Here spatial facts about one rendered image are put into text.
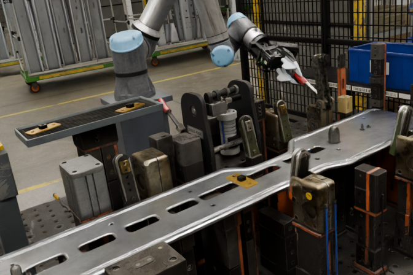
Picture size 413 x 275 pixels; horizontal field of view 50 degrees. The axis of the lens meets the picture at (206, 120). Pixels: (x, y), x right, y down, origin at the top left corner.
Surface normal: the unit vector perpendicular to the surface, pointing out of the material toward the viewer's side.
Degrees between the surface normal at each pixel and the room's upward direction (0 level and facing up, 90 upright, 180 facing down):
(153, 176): 90
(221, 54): 90
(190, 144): 90
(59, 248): 0
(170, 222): 0
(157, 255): 0
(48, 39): 86
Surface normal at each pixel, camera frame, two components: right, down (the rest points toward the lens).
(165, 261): -0.11, -0.95
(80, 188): 0.57, 0.19
